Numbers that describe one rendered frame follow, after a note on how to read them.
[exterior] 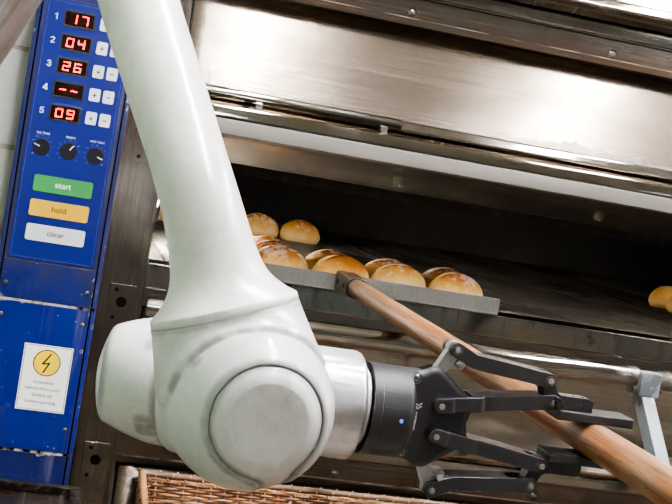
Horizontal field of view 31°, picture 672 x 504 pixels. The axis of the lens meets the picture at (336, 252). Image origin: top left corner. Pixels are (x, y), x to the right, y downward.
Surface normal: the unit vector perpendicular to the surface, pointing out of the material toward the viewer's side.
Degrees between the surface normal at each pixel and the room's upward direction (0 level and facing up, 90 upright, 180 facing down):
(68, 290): 90
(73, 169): 90
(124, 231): 90
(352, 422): 94
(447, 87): 70
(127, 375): 80
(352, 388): 60
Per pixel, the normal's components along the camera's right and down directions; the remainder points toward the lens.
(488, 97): 0.26, -0.23
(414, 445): 0.21, 0.11
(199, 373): -0.64, -0.46
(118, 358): -0.32, -0.43
